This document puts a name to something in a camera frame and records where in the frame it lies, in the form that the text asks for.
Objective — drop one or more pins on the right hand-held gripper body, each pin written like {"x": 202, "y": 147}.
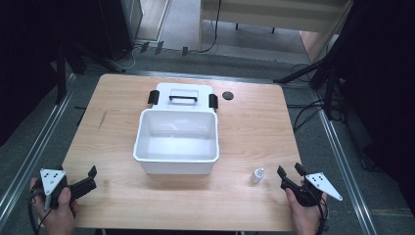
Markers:
{"x": 313, "y": 191}

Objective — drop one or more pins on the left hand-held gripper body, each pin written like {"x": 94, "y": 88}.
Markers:
{"x": 52, "y": 182}

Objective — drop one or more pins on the small white bottle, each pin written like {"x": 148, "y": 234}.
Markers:
{"x": 257, "y": 176}

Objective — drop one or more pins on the white plastic storage box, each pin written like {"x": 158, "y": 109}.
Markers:
{"x": 176, "y": 143}

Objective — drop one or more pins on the person's right hand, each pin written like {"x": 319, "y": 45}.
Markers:
{"x": 303, "y": 215}

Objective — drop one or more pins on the person's left hand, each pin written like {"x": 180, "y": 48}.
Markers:
{"x": 58, "y": 215}

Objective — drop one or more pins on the black tripod stand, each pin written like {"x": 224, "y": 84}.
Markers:
{"x": 319, "y": 71}

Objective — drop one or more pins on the black metal stand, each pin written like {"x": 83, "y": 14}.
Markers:
{"x": 62, "y": 75}

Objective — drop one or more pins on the white bench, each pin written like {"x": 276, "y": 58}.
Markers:
{"x": 274, "y": 14}

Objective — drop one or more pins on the metal floor rail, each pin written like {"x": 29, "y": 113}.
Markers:
{"x": 345, "y": 169}
{"x": 32, "y": 153}

